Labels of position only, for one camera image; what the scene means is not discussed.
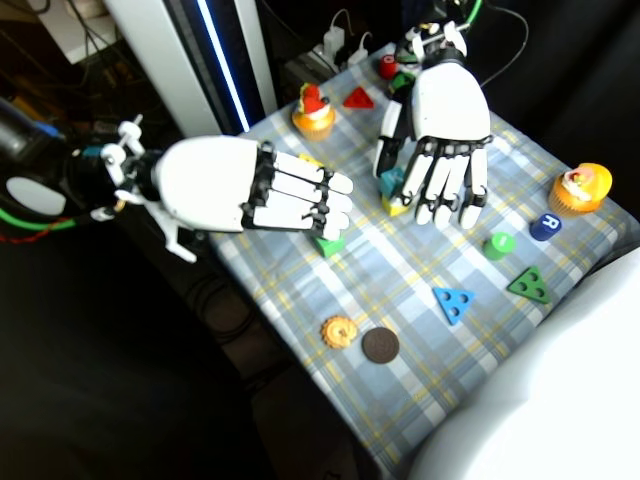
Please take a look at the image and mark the yellow round toy biscuit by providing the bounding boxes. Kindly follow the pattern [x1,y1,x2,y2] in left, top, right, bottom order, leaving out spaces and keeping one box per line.
[320,315,359,350]

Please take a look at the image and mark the thin black cable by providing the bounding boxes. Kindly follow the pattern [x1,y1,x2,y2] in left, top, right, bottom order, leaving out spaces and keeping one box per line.
[480,3,530,87]

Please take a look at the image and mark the green three-hole triangle block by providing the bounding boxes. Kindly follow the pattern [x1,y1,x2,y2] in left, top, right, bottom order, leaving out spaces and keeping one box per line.
[506,266,552,305]

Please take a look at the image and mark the ring stack with green ring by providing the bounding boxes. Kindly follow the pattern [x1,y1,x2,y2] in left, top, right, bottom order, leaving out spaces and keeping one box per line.
[388,72,417,95]

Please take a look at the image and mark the blue three-hole triangle block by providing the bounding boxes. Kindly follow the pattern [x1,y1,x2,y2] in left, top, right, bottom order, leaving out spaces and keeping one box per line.
[432,287,476,326]

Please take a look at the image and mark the white cabinet box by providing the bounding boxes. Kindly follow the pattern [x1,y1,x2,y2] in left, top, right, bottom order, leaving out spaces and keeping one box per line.
[37,0,121,65]

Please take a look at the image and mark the white charger plug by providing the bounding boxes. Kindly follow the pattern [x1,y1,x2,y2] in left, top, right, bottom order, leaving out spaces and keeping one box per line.
[349,32,375,65]
[323,27,347,56]

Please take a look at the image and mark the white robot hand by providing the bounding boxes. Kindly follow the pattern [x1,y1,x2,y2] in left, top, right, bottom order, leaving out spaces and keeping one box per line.
[373,58,494,231]
[152,135,355,241]

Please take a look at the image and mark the strawberry toy cupcake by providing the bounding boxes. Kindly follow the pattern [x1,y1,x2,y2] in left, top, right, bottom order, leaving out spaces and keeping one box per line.
[291,83,336,142]

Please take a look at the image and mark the green cylinder with dash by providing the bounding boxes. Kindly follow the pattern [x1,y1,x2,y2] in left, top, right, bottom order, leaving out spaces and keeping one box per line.
[482,232,518,261]

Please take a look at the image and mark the white power strip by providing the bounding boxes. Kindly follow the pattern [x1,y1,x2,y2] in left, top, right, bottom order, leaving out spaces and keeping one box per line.
[310,43,344,70]

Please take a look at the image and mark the white pillar with blue light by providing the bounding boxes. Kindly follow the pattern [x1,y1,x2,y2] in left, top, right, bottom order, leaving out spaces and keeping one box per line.
[102,0,279,137]

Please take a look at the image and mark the blue plaid tablecloth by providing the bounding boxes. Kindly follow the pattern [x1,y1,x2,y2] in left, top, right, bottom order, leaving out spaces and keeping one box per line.
[209,42,629,480]

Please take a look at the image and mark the red three-hole triangle block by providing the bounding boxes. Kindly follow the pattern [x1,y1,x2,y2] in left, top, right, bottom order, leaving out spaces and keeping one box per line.
[342,86,376,110]

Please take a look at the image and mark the teal letter K cube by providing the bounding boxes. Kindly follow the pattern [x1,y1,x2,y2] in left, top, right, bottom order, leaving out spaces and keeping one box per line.
[378,167,407,197]

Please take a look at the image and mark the brown sandwich cookie toy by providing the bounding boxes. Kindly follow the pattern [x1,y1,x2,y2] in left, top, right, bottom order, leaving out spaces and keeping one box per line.
[361,327,401,365]

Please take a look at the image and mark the white robot body shell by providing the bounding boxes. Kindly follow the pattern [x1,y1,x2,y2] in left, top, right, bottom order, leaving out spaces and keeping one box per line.
[407,247,640,480]

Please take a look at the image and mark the orange toy cupcake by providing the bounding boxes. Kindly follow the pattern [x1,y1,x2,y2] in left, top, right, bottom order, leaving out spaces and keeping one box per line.
[548,162,614,218]

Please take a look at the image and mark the green number 7 cube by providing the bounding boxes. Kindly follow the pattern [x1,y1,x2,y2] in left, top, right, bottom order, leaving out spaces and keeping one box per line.
[312,234,347,259]

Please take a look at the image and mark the navy letter R cylinder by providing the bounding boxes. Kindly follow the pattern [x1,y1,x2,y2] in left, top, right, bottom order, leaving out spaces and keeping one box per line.
[529,213,563,242]

